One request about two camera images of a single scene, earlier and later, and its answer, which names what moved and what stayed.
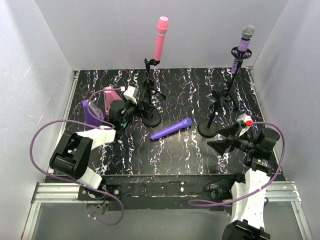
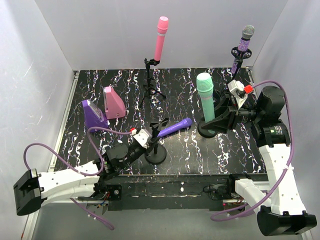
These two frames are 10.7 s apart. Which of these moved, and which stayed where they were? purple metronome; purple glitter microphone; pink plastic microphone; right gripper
Moved: right gripper
Stayed: purple glitter microphone; pink plastic microphone; purple metronome
